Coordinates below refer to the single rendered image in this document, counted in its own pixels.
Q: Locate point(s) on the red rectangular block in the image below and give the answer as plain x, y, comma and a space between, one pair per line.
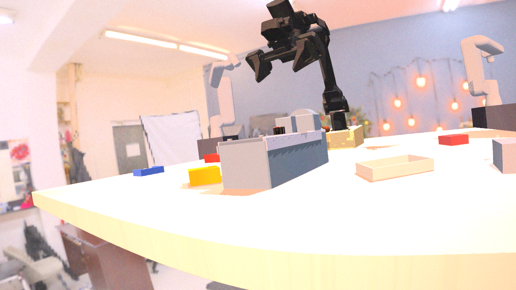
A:
453, 139
211, 158

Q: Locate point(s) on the blue rectangular block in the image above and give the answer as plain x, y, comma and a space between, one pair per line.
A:
149, 171

